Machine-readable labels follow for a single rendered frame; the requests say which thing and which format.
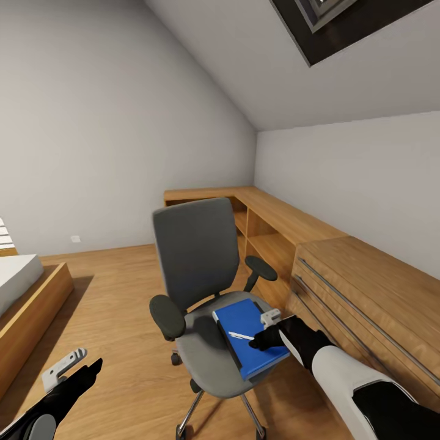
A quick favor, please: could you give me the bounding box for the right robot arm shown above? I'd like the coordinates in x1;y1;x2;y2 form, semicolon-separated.
249;309;440;440

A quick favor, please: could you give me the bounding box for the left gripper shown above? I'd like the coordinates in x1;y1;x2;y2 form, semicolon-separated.
42;358;103;415

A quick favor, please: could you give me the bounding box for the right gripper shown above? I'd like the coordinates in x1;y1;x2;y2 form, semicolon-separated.
249;324;281;351

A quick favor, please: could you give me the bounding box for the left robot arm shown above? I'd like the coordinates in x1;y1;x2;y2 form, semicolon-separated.
0;348;103;440

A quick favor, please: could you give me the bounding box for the swivel chair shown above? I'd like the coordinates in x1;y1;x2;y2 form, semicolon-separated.
149;197;282;440

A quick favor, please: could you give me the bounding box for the folder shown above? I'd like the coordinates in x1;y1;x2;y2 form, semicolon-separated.
213;298;290;381

